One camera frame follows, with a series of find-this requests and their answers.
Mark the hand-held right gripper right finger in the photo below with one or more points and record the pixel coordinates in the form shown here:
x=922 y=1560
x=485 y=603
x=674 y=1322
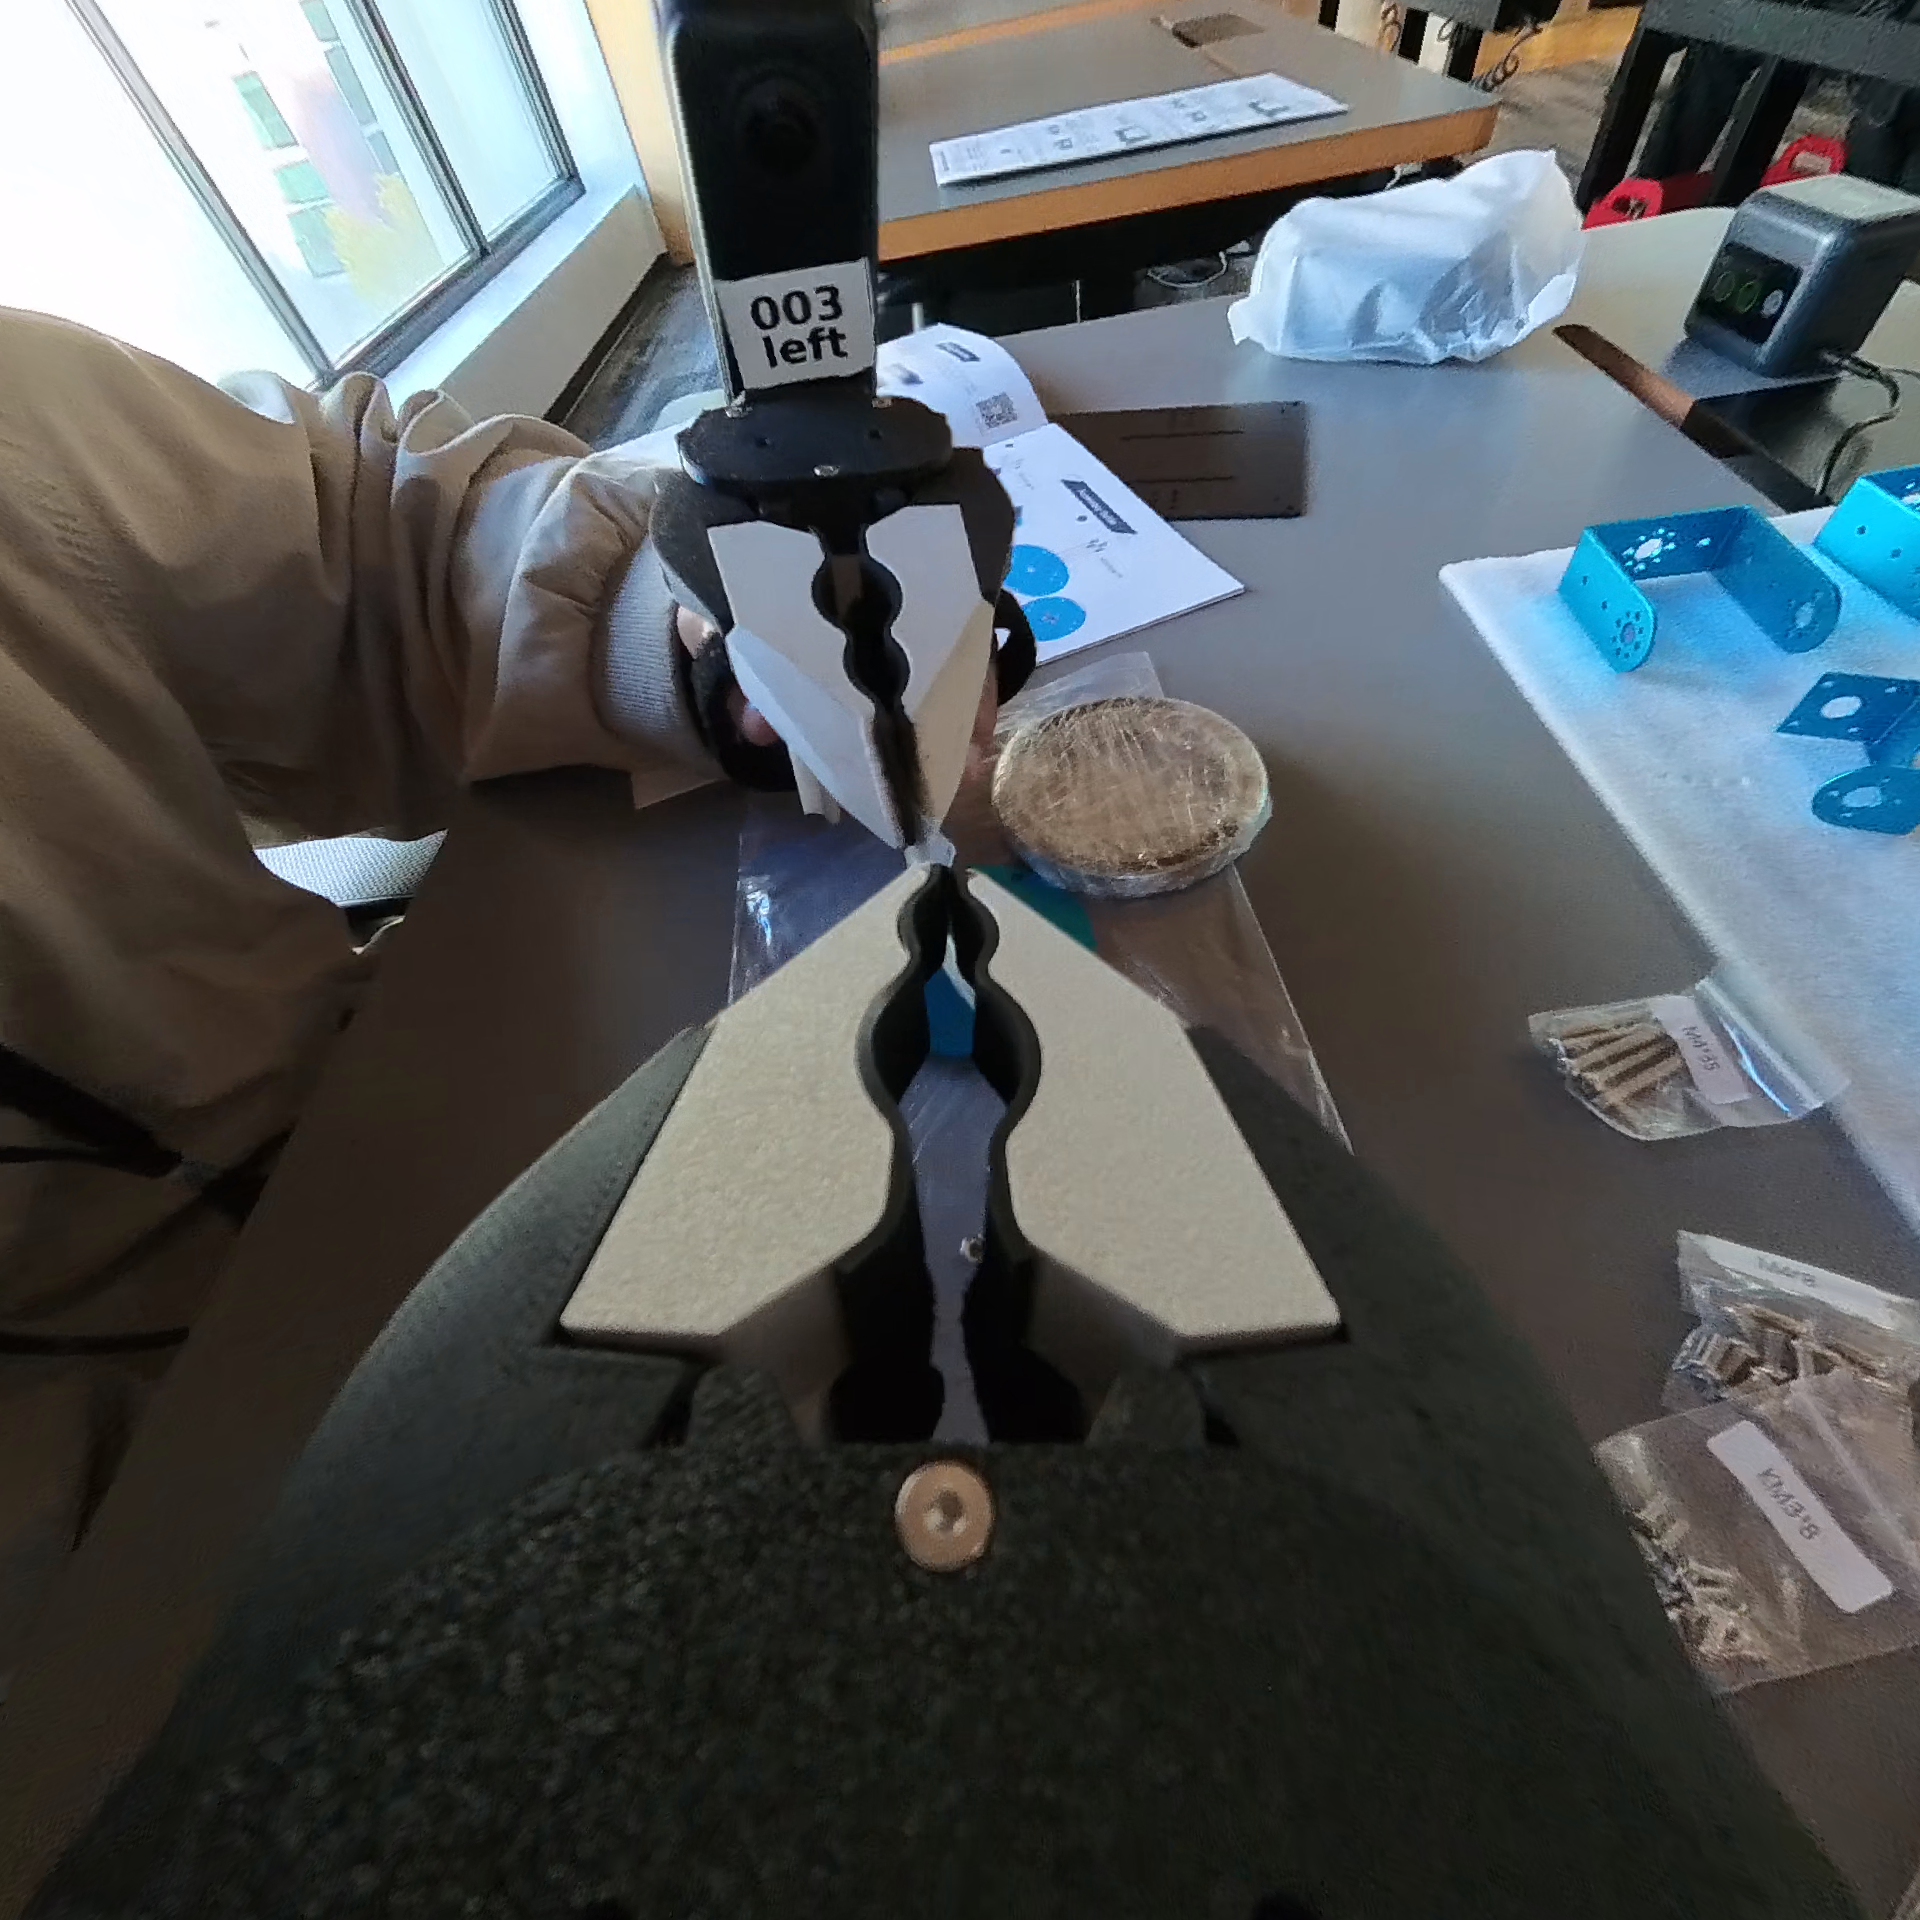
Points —
x=1154 y=1172

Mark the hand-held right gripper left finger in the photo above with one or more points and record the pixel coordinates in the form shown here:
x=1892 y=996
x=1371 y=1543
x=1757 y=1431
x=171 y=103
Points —
x=720 y=1172

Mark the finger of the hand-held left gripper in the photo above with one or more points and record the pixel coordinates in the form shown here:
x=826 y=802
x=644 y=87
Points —
x=773 y=616
x=944 y=616

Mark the clear plastic bag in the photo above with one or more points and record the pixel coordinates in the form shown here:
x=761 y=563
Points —
x=1230 y=960

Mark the person's left forearm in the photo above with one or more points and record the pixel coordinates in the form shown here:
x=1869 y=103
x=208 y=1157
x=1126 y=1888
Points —
x=494 y=599

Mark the grey desk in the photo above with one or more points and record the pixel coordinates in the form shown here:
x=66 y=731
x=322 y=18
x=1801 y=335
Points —
x=1424 y=932

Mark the wooden edged desk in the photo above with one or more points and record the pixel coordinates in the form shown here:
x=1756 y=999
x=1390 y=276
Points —
x=1078 y=60

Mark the person's left hand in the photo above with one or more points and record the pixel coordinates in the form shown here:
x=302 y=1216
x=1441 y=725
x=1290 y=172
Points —
x=702 y=629

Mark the white instruction booklet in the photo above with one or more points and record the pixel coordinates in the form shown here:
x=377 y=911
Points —
x=1109 y=571

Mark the plastic-wrapped round metal disc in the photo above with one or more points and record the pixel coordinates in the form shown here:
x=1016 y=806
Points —
x=1124 y=796

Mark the black flat plate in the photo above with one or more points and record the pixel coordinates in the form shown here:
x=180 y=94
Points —
x=1201 y=466

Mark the white printed leaflet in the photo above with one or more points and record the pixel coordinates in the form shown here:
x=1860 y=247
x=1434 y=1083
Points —
x=1124 y=133

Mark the white plastic bag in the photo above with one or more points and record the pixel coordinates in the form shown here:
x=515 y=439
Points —
x=1394 y=271

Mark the white foam sheet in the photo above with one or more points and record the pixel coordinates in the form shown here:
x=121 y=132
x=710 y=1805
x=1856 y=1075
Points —
x=1651 y=751

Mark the large window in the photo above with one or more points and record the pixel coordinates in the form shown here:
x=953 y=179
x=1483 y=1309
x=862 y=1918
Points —
x=225 y=149

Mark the person's beige jacket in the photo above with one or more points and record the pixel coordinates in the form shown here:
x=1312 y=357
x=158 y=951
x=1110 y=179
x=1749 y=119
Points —
x=120 y=902

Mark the group of small screw bags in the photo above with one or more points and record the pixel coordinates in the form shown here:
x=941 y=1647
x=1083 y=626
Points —
x=1724 y=1560

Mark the red plastic part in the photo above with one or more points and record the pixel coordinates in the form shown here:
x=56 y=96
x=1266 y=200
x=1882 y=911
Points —
x=1628 y=200
x=1814 y=159

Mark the grey label printer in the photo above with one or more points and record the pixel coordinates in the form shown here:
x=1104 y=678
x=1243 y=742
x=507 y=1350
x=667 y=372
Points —
x=1798 y=271

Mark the blue metal U bracket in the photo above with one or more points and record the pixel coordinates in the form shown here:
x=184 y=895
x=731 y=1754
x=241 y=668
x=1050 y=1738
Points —
x=1724 y=563
x=1882 y=524

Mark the small blue metal bracket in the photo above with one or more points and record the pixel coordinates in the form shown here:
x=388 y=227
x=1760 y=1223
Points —
x=1852 y=715

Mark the black table frame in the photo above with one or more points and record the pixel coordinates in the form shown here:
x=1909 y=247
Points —
x=1693 y=76

